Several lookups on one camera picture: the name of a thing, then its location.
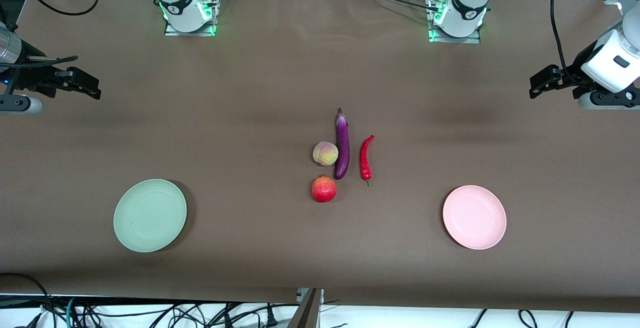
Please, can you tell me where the red chili pepper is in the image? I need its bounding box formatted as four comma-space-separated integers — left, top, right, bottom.
359, 134, 376, 187

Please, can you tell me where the purple eggplant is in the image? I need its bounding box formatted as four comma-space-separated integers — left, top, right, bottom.
335, 108, 351, 181

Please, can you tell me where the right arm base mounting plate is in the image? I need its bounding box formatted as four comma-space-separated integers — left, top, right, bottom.
164, 0, 221, 37

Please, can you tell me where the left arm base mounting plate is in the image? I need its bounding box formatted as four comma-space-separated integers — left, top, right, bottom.
427, 0, 482, 45

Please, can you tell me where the light green plate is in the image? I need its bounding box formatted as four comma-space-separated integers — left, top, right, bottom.
113, 178, 188, 254

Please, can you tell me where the pink plate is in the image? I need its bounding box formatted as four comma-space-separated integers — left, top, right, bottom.
442, 185, 507, 251

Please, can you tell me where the brown table cover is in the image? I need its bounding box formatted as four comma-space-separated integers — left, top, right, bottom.
0, 0, 640, 314

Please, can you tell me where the yellow pink peach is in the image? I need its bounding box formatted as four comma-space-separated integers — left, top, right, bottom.
312, 141, 339, 167

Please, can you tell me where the red pomegranate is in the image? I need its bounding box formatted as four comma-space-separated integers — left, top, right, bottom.
311, 175, 338, 203

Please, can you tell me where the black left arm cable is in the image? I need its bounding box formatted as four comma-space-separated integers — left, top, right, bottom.
549, 0, 581, 86

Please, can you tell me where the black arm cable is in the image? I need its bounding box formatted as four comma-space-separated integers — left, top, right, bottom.
549, 0, 581, 86
27, 0, 101, 65

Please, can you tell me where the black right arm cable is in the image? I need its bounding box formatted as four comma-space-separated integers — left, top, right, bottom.
27, 0, 101, 65

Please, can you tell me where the black looped floor cable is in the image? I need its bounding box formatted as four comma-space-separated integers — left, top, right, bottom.
0, 272, 57, 328

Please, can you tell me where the black floor cable with plug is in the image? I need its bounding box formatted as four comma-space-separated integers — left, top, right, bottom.
259, 303, 279, 327

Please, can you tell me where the small silver bracket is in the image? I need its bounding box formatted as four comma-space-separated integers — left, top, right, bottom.
296, 288, 325, 305

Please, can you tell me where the dark support post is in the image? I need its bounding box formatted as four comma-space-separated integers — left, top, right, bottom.
287, 289, 321, 328

